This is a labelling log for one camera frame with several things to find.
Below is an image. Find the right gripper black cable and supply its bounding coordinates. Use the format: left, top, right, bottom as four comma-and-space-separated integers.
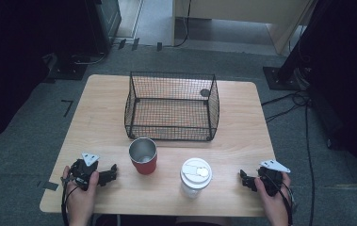
268, 172, 296, 226

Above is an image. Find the dark cabinet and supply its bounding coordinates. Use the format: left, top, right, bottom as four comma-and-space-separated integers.
84, 0, 122, 55

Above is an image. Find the long black floor cable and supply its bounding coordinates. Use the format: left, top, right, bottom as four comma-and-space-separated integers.
303, 102, 316, 226

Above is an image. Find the beige wooden furniture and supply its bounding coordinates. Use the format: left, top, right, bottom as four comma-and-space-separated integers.
171, 0, 320, 56

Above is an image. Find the hanging black cable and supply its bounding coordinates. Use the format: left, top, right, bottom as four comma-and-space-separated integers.
172, 0, 193, 49

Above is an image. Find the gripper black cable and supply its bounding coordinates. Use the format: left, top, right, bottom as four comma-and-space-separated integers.
60, 176, 81, 226
268, 172, 296, 226

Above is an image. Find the person's right hand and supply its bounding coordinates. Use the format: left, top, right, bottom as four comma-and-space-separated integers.
253, 171, 293, 222

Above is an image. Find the red cup with steel interior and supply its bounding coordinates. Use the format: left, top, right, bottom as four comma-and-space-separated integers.
128, 137, 158, 176

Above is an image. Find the grey tape patch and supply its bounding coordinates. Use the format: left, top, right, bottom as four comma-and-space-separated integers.
37, 180, 60, 192

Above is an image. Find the black stand base plate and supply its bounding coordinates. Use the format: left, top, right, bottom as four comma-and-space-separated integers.
262, 66, 311, 92
47, 54, 89, 82

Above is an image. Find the person's left hand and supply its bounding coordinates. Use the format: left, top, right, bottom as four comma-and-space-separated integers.
62, 165, 100, 221

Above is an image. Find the black wire mesh basket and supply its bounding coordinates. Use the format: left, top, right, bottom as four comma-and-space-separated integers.
123, 71, 220, 142

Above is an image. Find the black curtain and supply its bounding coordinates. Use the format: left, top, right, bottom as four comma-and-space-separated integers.
0, 0, 100, 149
278, 0, 357, 183

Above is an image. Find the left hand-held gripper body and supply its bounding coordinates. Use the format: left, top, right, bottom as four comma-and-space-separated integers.
69, 153, 110, 192

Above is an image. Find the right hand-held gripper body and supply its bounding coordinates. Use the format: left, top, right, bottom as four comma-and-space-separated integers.
256, 159, 292, 198

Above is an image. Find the white cup with lid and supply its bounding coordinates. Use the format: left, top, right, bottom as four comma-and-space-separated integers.
179, 157, 213, 200

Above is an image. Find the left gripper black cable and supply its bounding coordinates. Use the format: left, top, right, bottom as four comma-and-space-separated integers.
60, 176, 81, 226

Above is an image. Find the black cable at stand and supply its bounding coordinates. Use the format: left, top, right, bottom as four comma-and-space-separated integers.
72, 51, 108, 66

